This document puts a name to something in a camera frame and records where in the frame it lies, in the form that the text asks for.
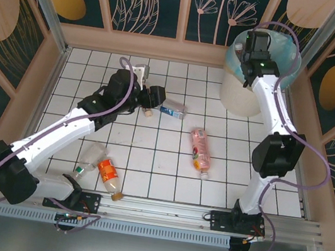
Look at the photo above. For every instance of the clear bottle with blue label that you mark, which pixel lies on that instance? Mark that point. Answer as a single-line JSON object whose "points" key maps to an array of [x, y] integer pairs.
{"points": [[174, 111]]}

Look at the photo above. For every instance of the clear bottle with green cap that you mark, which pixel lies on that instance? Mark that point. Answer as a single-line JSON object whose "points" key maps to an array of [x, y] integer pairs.
{"points": [[94, 153]]}

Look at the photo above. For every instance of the pink drink bottle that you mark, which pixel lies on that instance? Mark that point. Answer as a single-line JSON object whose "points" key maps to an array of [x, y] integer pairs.
{"points": [[202, 150]]}

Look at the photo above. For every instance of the orange juice bottle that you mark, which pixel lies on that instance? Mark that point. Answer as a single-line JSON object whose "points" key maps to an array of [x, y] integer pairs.
{"points": [[109, 172]]}

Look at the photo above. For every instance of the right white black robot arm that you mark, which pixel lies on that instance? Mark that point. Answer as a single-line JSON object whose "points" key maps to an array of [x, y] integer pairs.
{"points": [[254, 190]]}

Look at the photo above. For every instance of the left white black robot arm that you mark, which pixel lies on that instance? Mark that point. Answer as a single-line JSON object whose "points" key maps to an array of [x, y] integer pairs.
{"points": [[57, 133]]}

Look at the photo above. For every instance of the beige waste bin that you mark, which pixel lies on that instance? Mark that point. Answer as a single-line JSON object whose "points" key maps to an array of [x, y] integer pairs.
{"points": [[239, 95]]}

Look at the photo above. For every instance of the small circuit board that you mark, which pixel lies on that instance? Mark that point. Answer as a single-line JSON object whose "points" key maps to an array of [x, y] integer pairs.
{"points": [[67, 215]]}

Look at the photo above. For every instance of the aluminium mounting rail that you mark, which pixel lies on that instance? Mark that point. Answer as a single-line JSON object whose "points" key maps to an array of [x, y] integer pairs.
{"points": [[154, 209]]}

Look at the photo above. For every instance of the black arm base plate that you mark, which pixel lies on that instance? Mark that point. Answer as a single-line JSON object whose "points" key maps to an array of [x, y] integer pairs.
{"points": [[91, 202], [219, 223]]}

